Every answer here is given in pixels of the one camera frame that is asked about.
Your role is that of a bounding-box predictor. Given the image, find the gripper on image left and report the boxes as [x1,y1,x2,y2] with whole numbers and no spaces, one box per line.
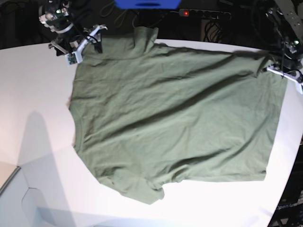
[48,24,108,56]

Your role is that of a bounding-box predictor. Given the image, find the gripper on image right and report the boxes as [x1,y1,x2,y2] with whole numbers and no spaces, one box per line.
[262,55,303,83]

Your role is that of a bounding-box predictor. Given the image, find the green t-shirt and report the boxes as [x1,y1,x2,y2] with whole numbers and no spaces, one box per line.
[69,27,287,204]

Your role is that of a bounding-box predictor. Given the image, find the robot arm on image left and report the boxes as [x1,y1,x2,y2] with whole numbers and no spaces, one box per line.
[38,0,108,56]

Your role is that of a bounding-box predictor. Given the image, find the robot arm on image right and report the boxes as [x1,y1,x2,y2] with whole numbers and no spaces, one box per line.
[250,0,303,86]

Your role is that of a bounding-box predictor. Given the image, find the blue box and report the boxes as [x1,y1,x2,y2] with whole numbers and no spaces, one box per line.
[114,0,181,9]

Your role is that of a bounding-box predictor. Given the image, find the black power strip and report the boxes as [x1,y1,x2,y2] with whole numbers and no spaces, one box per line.
[178,9,232,20]

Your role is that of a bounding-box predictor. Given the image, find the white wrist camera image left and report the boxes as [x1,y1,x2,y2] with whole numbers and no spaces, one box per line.
[64,52,83,66]

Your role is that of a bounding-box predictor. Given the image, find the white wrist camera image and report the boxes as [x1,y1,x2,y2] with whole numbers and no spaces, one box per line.
[295,83,303,95]
[64,52,83,66]

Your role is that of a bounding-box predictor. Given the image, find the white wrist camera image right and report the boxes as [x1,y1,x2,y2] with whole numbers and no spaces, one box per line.
[295,83,303,95]

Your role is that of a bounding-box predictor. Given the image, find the grey looped cable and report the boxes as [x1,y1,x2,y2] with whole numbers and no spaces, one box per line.
[114,9,166,31]

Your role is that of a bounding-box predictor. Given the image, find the black coiled cables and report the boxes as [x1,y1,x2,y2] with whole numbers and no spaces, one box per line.
[204,20,224,43]

